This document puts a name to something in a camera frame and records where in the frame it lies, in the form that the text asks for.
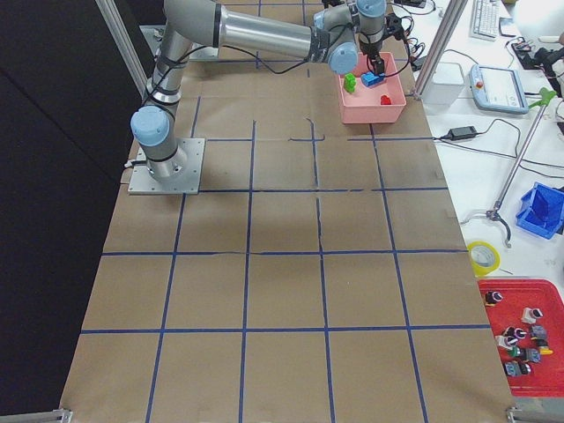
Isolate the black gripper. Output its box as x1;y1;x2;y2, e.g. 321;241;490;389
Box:
358;13;404;77

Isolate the blue toy block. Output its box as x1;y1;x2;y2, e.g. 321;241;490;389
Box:
360;71;385;88

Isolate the green toy block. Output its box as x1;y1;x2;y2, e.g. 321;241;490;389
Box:
343;73;357;93

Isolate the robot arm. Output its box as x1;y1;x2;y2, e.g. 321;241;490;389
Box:
130;1;406;183

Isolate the pink plastic box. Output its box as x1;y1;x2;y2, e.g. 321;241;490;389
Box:
335;53;406;124

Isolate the white square device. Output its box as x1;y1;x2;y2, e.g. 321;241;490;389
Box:
423;62;464;105

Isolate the black power adapter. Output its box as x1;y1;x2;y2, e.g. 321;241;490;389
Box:
446;126;479;141

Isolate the white keyboard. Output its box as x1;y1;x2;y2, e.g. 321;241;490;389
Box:
469;0;501;41

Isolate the teach pendant tablet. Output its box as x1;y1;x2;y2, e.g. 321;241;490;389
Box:
469;64;529;115

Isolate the reacher grabber tool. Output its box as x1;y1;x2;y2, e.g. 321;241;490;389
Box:
459;88;557;249

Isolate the brown paper table cover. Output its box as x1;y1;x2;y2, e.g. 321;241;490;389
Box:
61;50;512;422

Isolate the blue storage bin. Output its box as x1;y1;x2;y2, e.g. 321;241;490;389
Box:
516;182;563;240

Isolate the yellow tape roll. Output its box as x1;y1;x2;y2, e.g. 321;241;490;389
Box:
468;241;501;277

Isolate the red parts tray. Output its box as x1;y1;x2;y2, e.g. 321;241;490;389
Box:
479;278;563;397

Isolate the aluminium frame post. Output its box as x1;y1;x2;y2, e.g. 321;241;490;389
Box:
412;0;467;100

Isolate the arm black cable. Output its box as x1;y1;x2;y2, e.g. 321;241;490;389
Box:
145;12;413;102

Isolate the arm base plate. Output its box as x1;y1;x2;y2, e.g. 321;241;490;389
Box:
189;43;219;62
128;137;205;195

